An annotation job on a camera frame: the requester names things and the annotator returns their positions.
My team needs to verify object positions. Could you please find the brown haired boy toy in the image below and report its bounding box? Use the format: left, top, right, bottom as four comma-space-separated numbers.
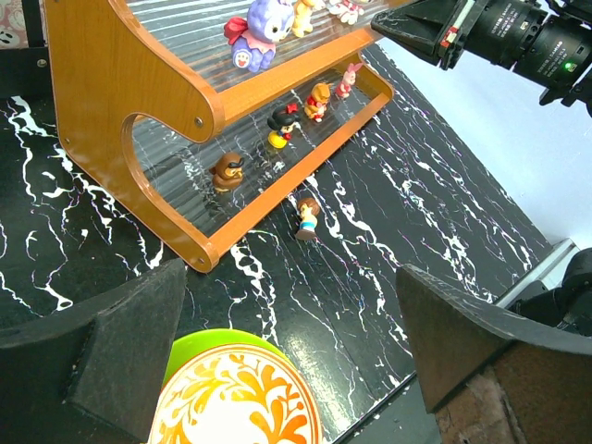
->
295, 197, 321, 241

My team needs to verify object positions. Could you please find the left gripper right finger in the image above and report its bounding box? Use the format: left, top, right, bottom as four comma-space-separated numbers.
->
396, 265, 591, 443

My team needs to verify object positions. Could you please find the orange figure toy on shelf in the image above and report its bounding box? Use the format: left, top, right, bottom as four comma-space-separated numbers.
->
304, 82, 331, 122

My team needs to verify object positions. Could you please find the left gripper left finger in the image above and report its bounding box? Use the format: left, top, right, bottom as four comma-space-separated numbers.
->
1, 259, 186, 443

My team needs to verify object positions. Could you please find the pink flamingo toy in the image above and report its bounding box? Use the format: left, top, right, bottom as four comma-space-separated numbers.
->
327, 0, 370, 25

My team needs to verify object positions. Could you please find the black haired figure toy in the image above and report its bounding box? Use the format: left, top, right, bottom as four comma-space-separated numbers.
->
267, 103, 301, 149

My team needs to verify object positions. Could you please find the purple bunny toy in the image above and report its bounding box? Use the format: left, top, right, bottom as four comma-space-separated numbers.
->
224, 0, 295, 73

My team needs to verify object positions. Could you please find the black marble pattern mat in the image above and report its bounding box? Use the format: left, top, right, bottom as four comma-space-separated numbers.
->
1, 44, 550, 441

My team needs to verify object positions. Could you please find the green bowl red pattern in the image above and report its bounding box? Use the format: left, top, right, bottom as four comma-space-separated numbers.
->
148, 328, 324, 443

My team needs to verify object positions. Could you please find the pink pig toy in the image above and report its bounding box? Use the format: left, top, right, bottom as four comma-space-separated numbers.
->
335, 63, 363, 99

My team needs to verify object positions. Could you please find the brown figure toy on shelf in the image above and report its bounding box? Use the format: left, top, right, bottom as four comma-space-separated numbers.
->
209, 153, 244, 192

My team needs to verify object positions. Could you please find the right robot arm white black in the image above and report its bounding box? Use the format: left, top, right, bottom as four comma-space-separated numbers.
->
371, 1, 591, 106

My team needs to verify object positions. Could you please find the orange clear display shelf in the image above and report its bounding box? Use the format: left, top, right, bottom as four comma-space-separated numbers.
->
44, 1, 394, 273

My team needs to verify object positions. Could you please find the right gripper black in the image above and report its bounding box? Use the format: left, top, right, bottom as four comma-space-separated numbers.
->
371, 0, 591, 106

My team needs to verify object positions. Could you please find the small orange figure toy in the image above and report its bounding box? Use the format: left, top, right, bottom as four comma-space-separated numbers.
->
291, 0, 326, 38

